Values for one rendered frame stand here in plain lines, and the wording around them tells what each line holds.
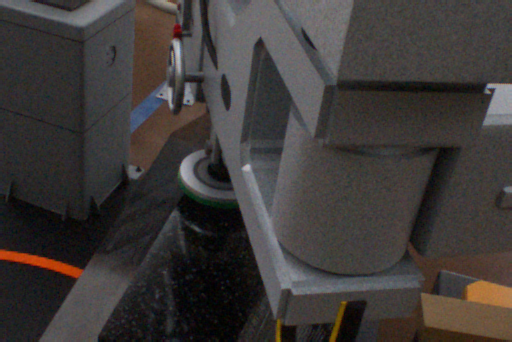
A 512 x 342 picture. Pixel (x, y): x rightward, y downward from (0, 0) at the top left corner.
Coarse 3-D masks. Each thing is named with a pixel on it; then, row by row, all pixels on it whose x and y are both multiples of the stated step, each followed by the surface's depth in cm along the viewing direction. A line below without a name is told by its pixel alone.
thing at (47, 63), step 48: (0, 0) 243; (96, 0) 254; (0, 48) 251; (48, 48) 244; (96, 48) 249; (0, 96) 263; (48, 96) 255; (96, 96) 260; (0, 144) 275; (48, 144) 267; (96, 144) 272; (48, 192) 280; (96, 192) 286
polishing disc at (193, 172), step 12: (192, 156) 174; (204, 156) 175; (180, 168) 169; (192, 168) 170; (204, 168) 170; (192, 180) 166; (204, 180) 166; (192, 192) 164; (204, 192) 162; (216, 192) 163; (228, 192) 164
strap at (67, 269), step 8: (0, 256) 258; (8, 256) 259; (16, 256) 259; (24, 256) 260; (32, 256) 260; (40, 264) 258; (48, 264) 258; (56, 264) 259; (64, 264) 259; (64, 272) 256; (72, 272) 256; (80, 272) 257
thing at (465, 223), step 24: (504, 96) 87; (504, 120) 83; (480, 144) 83; (504, 144) 84; (456, 168) 85; (480, 168) 85; (504, 168) 86; (432, 192) 89; (456, 192) 86; (480, 192) 87; (504, 192) 88; (432, 216) 89; (456, 216) 89; (480, 216) 90; (504, 216) 91; (432, 240) 91; (456, 240) 92; (480, 240) 93; (504, 240) 94
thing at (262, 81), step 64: (256, 0) 99; (256, 64) 103; (320, 64) 77; (256, 128) 108; (320, 128) 76; (384, 128) 76; (448, 128) 78; (256, 192) 105; (256, 256) 101; (320, 320) 92
